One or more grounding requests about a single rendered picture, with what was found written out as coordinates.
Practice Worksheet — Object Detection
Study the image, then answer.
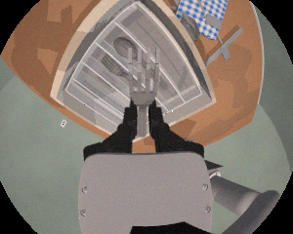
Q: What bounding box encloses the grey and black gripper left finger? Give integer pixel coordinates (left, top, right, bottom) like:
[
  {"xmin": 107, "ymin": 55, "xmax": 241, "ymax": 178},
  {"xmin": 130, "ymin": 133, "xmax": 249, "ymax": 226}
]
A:
[{"xmin": 83, "ymin": 99, "xmax": 138, "ymax": 161}]

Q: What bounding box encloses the blue and white checked towel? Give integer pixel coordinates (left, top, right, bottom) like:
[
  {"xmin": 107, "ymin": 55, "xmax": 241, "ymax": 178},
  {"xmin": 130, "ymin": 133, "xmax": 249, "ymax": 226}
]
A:
[{"xmin": 174, "ymin": 0, "xmax": 229, "ymax": 41}]

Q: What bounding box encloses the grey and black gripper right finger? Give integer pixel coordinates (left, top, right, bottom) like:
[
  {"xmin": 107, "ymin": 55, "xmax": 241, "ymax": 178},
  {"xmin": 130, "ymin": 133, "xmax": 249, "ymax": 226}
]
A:
[{"xmin": 148, "ymin": 100, "xmax": 204, "ymax": 159}]

